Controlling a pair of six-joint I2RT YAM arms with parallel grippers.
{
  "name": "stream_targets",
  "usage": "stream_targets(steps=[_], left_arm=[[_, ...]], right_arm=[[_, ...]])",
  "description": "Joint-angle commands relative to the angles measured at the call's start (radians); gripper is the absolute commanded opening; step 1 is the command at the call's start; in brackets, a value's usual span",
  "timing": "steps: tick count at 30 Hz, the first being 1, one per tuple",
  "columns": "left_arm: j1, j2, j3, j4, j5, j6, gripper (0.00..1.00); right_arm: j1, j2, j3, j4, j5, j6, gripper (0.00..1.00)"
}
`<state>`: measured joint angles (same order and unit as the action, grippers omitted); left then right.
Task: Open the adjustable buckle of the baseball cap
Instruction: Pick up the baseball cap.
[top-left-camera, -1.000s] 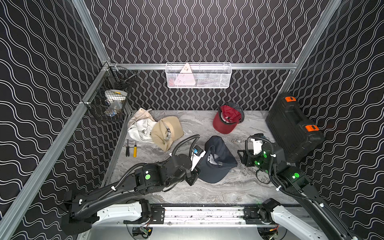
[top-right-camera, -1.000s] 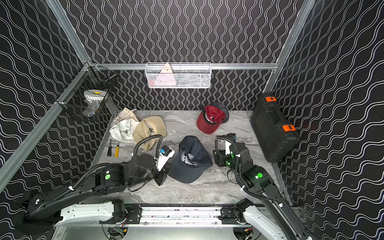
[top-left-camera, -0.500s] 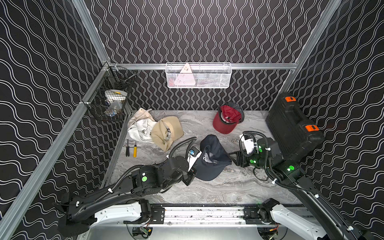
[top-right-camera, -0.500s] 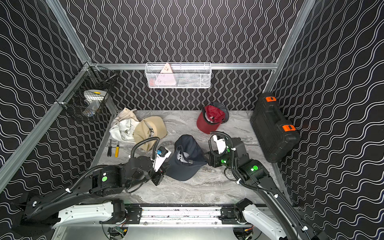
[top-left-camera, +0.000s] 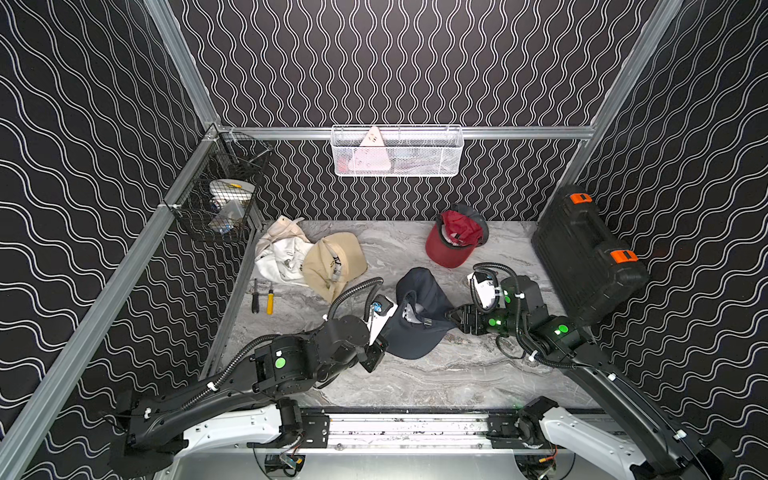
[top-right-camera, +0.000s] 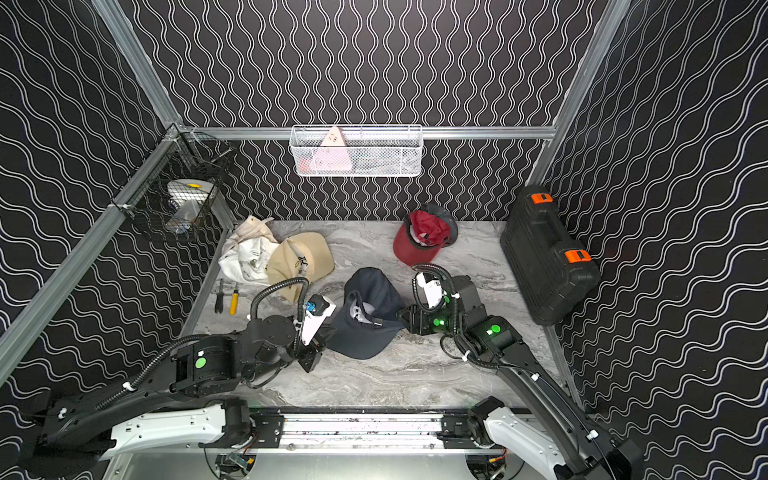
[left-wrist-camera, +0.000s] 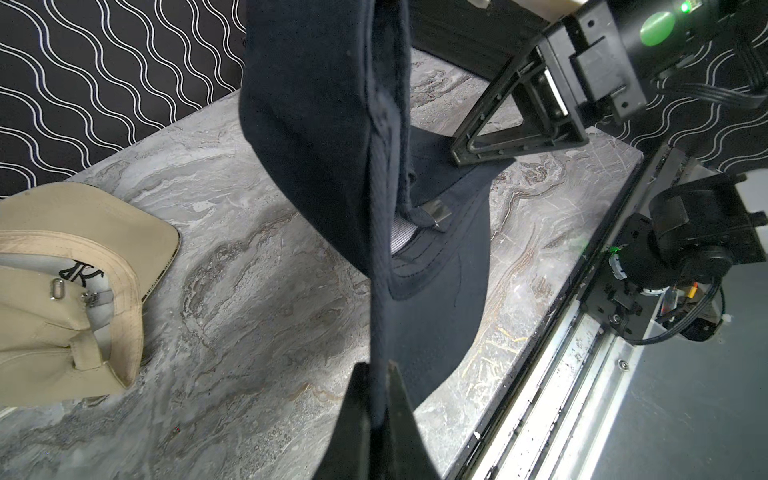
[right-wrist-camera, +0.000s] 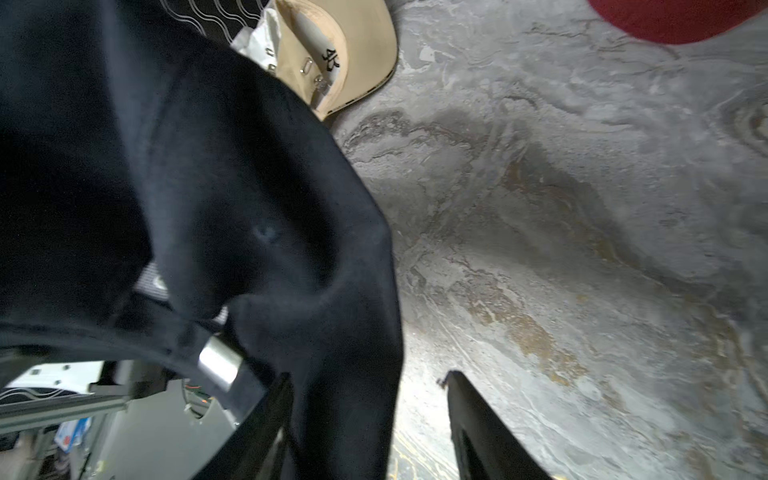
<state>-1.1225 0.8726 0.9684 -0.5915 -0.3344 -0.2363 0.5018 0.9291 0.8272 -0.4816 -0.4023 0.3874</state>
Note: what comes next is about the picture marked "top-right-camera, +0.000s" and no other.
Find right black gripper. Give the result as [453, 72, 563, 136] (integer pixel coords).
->
[395, 301, 465, 339]

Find dark navy cap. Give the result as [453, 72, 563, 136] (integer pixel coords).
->
[327, 267, 406, 360]

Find tan cap with logo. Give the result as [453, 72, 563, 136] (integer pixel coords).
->
[266, 232, 335, 284]

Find white cap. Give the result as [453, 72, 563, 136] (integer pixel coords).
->
[218, 236, 279, 285]

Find cream cap with text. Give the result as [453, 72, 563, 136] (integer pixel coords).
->
[229, 215, 277, 244]

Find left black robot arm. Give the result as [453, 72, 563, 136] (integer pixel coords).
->
[17, 277, 336, 477]

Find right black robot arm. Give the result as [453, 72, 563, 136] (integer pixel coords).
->
[401, 263, 644, 479]

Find grey and red cap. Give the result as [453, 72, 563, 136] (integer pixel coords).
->
[424, 203, 459, 247]

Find black tool case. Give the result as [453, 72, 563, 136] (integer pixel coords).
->
[500, 185, 601, 326]

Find pink triangle card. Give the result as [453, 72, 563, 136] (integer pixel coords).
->
[309, 126, 353, 173]

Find aluminium back crossbar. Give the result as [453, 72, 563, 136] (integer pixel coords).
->
[180, 125, 556, 141]

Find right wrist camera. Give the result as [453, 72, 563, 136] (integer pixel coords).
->
[415, 272, 444, 311]

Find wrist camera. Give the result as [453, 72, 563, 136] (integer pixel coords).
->
[300, 294, 337, 346]
[415, 272, 444, 311]

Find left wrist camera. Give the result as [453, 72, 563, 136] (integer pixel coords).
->
[300, 294, 337, 346]

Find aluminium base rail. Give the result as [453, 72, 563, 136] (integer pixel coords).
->
[247, 408, 504, 454]

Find black wire basket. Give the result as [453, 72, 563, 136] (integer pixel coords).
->
[116, 132, 235, 244]

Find aluminium left side rail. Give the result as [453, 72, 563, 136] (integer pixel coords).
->
[1, 125, 180, 381]

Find aluminium frame post right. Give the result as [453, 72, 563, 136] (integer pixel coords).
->
[526, 0, 631, 185]

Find aluminium frame post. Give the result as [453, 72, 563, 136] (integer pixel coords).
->
[526, 0, 631, 185]
[91, 0, 183, 127]

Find aluminium frame post left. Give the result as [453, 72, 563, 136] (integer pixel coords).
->
[91, 0, 183, 127]

